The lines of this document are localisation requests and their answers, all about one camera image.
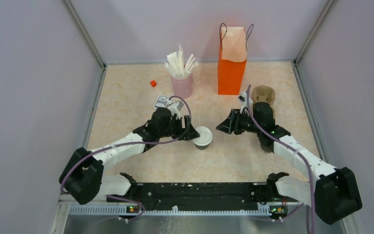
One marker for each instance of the orange paper bag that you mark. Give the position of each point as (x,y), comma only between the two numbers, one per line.
(232,58)

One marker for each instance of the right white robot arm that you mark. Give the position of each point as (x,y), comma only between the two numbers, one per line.
(332,193)

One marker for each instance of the stack of paper cups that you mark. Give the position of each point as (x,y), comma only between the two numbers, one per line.
(267,148)

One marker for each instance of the white plastic cup lid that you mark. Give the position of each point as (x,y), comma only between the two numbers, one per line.
(206,136)

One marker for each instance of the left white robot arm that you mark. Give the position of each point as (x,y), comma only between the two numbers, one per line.
(83,175)

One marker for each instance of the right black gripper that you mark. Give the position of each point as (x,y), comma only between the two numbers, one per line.
(228,126)

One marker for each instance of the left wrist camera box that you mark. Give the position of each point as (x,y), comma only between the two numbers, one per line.
(175,108)

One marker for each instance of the black paper coffee cup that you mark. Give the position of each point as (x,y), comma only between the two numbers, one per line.
(201,147)

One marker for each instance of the pink straw holder cup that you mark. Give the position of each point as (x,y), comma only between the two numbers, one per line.
(182,88)

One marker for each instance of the brown pulp cup carrier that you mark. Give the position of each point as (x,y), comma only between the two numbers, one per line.
(266,94)

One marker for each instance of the blue playing card box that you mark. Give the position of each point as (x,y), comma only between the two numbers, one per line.
(162,101)

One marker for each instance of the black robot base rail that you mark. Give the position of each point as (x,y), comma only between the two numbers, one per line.
(209,198)

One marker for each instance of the white wrapped straws bundle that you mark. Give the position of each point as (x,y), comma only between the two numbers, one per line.
(177,66)

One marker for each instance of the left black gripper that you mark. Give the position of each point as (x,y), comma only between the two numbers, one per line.
(182,131)

